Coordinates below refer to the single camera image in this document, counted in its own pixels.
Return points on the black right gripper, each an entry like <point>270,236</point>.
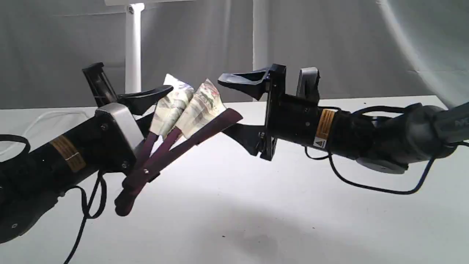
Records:
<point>288,117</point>

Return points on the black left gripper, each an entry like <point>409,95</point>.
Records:
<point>120,118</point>

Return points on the painted paper folding fan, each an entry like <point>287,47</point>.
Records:
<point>184,118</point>

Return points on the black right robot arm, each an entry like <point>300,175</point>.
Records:
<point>383,138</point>

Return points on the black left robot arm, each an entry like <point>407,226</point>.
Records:
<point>32,181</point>

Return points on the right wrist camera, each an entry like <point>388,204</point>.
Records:
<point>308,82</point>

